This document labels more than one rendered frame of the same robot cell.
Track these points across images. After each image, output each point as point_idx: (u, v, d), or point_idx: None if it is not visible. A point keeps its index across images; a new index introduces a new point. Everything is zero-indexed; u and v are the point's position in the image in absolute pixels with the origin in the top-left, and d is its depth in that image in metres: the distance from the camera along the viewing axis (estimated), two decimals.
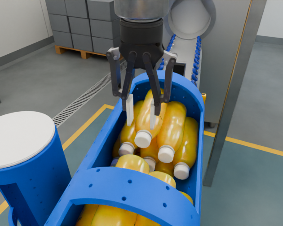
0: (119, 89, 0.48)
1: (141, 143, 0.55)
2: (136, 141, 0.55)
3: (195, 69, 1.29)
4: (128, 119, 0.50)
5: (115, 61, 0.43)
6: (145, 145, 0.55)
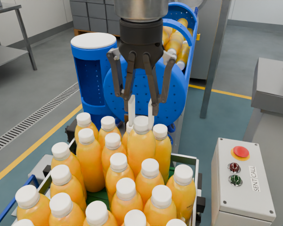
0: (121, 90, 0.48)
1: (140, 121, 0.52)
2: (136, 119, 0.52)
3: None
4: (130, 120, 0.50)
5: (116, 61, 0.43)
6: (144, 123, 0.51)
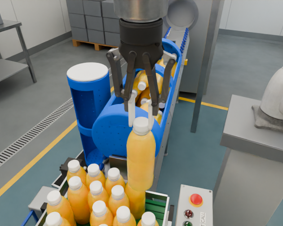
0: (121, 90, 0.48)
1: (117, 190, 0.70)
2: (113, 189, 0.71)
3: (181, 46, 2.08)
4: (130, 120, 0.50)
5: (116, 61, 0.43)
6: (119, 192, 0.70)
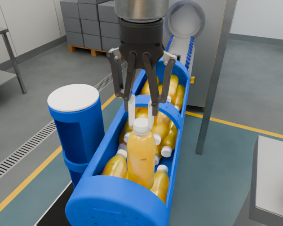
0: (121, 90, 0.48)
1: None
2: None
3: (187, 60, 1.78)
4: (130, 120, 0.50)
5: (116, 61, 0.43)
6: None
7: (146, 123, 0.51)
